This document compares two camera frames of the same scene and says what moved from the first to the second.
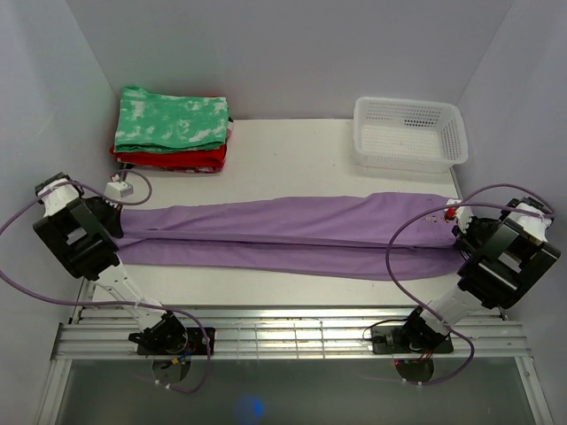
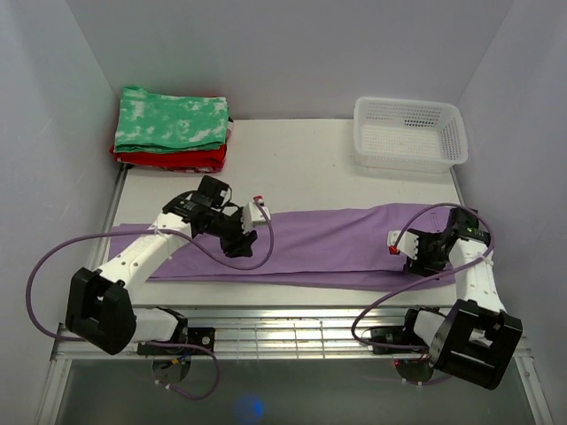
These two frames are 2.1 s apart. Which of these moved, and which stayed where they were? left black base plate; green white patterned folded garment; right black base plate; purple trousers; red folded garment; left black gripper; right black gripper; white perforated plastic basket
Moved: right black gripper; left black gripper; purple trousers
Stayed: red folded garment; white perforated plastic basket; green white patterned folded garment; right black base plate; left black base plate
